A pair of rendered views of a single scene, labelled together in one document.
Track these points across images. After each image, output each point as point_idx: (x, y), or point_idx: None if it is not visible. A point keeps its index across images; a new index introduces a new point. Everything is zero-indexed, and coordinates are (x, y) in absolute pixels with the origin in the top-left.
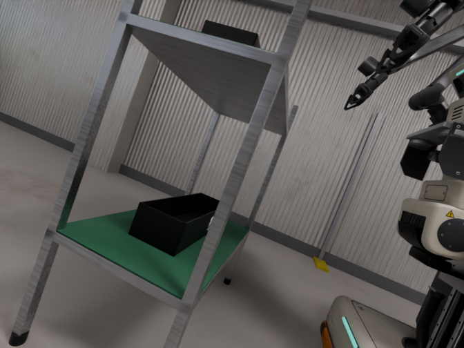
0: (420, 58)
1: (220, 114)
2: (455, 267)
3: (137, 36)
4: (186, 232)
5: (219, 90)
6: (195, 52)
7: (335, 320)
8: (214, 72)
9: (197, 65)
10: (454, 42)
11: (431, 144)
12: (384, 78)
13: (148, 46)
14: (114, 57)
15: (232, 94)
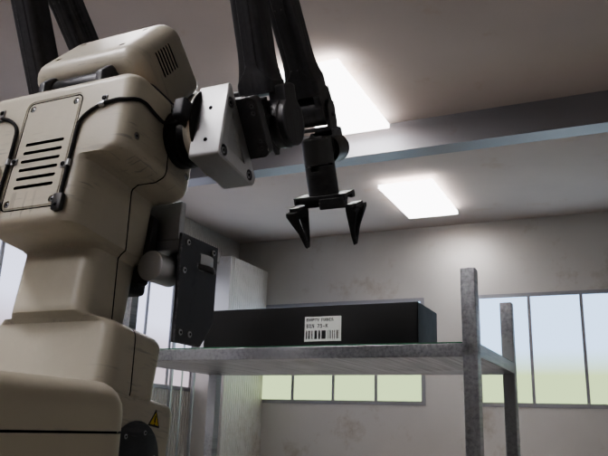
0: (286, 61)
1: (511, 374)
2: None
3: (229, 375)
4: None
5: (290, 369)
6: (188, 369)
7: None
8: (219, 368)
9: (226, 370)
10: None
11: (175, 251)
12: (303, 149)
13: (243, 375)
14: (206, 405)
15: (278, 367)
